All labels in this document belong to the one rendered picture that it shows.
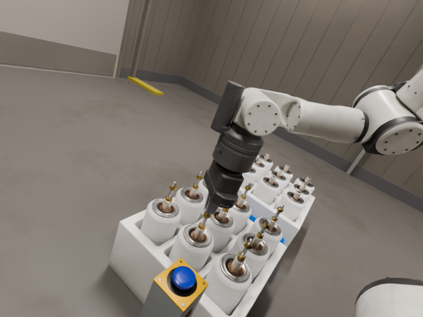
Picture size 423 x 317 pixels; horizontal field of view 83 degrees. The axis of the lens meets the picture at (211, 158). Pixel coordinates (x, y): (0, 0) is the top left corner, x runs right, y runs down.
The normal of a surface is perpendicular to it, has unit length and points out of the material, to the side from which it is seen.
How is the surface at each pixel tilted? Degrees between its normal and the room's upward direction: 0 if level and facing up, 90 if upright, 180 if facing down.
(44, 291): 0
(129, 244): 90
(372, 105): 73
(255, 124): 90
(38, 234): 0
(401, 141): 111
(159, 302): 90
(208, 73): 90
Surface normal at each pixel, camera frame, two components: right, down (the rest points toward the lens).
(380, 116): -0.78, -0.44
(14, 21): 0.78, 0.50
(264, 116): 0.04, 0.44
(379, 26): -0.51, 0.19
